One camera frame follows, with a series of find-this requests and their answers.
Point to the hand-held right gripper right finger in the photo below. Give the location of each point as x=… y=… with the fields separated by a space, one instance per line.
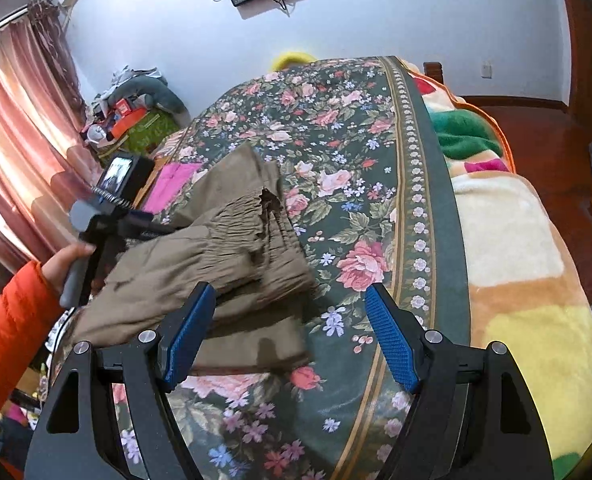
x=393 y=340

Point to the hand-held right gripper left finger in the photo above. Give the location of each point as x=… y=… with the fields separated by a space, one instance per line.
x=190 y=332

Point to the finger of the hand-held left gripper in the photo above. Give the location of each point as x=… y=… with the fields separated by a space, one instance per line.
x=138 y=218

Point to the khaki pants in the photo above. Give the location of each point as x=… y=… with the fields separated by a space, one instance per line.
x=235 y=240

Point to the person's left forearm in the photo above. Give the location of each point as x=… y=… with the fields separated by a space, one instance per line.
x=10 y=340

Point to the person's left hand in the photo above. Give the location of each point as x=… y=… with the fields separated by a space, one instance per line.
x=63 y=265

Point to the pink cloth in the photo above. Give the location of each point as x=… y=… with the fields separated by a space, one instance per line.
x=173 y=185

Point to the orange box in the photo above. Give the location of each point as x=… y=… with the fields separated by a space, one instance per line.
x=128 y=120

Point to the grey plush pillow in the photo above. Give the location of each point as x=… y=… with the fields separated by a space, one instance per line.
x=163 y=97

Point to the pink curtain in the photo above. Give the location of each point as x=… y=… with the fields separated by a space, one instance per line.
x=20 y=135

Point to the pile of clothes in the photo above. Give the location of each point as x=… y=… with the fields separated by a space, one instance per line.
x=110 y=90

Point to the dark floral blanket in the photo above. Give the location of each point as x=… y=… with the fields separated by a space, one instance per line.
x=356 y=210

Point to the colourful fleece blanket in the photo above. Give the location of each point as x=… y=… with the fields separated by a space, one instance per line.
x=501 y=240

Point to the dark patterned curtain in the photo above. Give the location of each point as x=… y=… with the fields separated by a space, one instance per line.
x=55 y=50

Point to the yellow foam tube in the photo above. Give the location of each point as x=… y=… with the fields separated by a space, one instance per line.
x=291 y=57

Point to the wooden bed post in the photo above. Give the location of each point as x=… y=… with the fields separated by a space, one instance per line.
x=433 y=71

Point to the white wall socket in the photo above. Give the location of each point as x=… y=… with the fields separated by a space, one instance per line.
x=486 y=70

